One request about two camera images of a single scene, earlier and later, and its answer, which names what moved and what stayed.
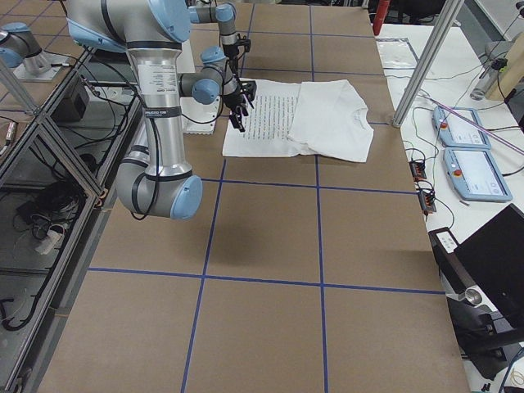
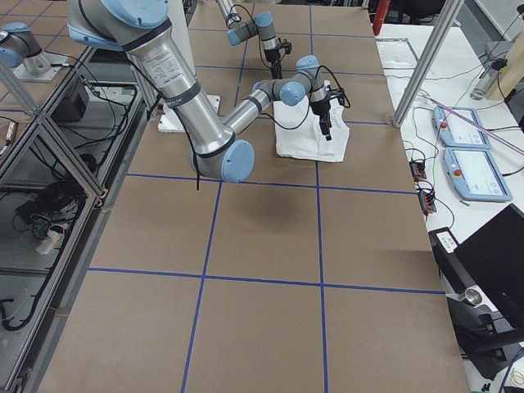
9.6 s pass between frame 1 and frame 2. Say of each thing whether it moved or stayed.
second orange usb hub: stayed
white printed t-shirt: moved
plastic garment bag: stayed
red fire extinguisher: stayed
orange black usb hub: stayed
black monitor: stayed
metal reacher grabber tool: stayed
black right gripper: moved
